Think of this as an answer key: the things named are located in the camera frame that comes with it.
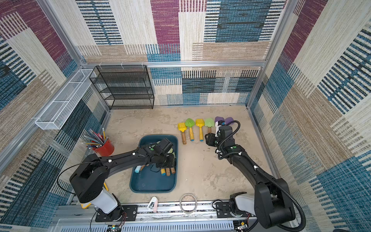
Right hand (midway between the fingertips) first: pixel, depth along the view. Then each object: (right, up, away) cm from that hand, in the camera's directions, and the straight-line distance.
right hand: (210, 138), depth 88 cm
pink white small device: (-31, -32, -13) cm, 46 cm away
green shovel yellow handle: (-12, +9, +20) cm, 25 cm away
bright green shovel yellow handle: (-27, -18, -5) cm, 33 cm away
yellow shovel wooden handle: (-17, +6, +18) cm, 25 cm away
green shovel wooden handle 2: (-24, -19, -4) cm, 31 cm away
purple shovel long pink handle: (+11, +12, +24) cm, 29 cm away
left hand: (-20, -15, -2) cm, 26 cm away
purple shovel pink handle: (+19, +11, +27) cm, 35 cm away
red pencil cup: (-65, -8, +6) cm, 66 cm away
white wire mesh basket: (-78, +13, -16) cm, 81 cm away
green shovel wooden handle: (+3, +9, +21) cm, 23 cm away
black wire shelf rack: (-61, +35, +22) cm, 74 cm away
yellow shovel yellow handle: (-4, +9, +21) cm, 23 cm away
